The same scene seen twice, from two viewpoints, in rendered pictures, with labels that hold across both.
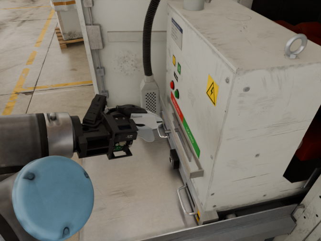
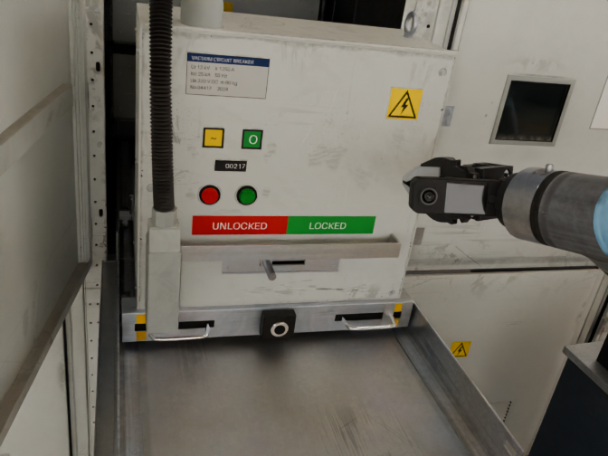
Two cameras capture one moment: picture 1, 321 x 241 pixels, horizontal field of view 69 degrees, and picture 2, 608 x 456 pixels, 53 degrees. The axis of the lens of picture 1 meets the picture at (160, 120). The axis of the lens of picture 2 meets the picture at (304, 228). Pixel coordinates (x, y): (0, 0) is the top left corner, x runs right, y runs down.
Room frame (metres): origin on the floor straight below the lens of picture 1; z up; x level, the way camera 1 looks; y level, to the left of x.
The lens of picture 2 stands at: (0.67, 0.85, 1.54)
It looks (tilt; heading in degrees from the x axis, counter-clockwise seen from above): 26 degrees down; 264
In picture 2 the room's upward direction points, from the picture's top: 8 degrees clockwise
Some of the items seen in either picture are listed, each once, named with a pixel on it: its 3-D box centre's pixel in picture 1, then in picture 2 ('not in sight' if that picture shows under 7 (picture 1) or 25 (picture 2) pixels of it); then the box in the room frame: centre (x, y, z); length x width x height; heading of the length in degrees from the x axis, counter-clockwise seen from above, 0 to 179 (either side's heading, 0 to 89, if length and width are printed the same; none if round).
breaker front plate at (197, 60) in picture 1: (183, 104); (292, 191); (0.60, -0.07, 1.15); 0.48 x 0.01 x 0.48; 13
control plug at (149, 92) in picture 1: (150, 98); (162, 272); (0.79, 0.04, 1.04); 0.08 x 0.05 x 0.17; 103
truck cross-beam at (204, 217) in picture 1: (183, 157); (273, 312); (0.60, -0.09, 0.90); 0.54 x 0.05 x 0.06; 13
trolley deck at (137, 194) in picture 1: (169, 172); (276, 364); (0.59, -0.04, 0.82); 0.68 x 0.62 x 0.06; 103
